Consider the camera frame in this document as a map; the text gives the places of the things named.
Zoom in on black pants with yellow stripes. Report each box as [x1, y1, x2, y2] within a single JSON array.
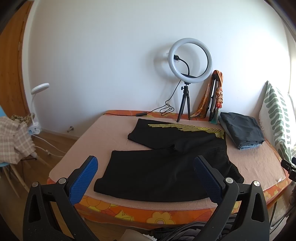
[[94, 119, 244, 202]]

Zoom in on pink bed blanket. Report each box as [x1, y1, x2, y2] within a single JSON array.
[[49, 115, 290, 211]]

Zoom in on orange floral mattress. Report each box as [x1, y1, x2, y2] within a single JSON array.
[[47, 109, 293, 229]]

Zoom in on folded dark grey garment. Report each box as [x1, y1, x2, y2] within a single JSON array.
[[218, 113, 265, 150]]

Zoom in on white clip desk lamp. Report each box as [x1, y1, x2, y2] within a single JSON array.
[[28, 82, 50, 135]]

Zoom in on beige checkered cloth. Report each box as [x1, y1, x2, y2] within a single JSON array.
[[1, 114, 36, 164]]

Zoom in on light blue chair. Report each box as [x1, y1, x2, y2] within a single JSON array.
[[0, 105, 38, 200]]

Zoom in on orange floral umbrella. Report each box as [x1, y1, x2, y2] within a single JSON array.
[[190, 70, 223, 125]]

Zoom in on green patterned white pillow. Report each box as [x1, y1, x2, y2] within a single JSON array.
[[259, 81, 295, 163]]

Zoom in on black mini tripod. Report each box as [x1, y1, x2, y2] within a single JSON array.
[[177, 82, 191, 123]]

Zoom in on wooden door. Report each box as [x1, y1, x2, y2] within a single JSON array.
[[1, 1, 33, 117]]

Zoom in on white power cable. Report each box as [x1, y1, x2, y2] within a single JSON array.
[[32, 134, 68, 158]]

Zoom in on black ring light cable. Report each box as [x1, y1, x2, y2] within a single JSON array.
[[103, 79, 182, 117]]

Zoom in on white ring light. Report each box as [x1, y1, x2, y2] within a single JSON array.
[[166, 38, 213, 84]]

